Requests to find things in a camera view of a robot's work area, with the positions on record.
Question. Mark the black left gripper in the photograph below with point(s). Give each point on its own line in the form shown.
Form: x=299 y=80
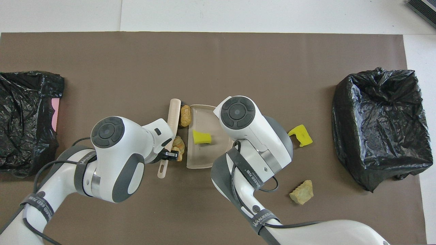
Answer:
x=157 y=158

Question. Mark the striped croissant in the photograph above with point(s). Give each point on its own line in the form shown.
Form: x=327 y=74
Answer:
x=179 y=142

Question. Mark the beige plastic dustpan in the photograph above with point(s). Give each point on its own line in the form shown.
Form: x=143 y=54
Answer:
x=201 y=156

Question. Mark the flared yellow sponge piece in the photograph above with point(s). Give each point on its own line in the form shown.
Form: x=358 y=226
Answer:
x=201 y=137

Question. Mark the brown bread roll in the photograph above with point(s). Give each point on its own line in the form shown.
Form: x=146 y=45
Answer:
x=185 y=115

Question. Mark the beige brush black bristles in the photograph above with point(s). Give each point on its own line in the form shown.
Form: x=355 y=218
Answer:
x=174 y=112

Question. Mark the notched yellow sponge piece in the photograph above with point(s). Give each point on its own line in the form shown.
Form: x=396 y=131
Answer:
x=301 y=134

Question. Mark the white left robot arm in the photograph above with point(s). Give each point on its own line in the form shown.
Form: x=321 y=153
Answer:
x=112 y=160

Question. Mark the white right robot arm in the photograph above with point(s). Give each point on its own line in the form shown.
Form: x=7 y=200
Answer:
x=252 y=136

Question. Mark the pink bin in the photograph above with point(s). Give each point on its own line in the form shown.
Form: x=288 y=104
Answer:
x=56 y=115

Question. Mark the black trash bag over pink bin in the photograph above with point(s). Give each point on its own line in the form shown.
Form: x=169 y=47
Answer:
x=24 y=129

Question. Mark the black trash bag bin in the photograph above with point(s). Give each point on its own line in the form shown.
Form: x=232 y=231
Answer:
x=381 y=136

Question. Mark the brown paper mat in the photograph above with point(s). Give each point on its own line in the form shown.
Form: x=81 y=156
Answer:
x=204 y=68

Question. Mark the black ribbed device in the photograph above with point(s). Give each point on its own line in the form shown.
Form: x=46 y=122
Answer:
x=424 y=8

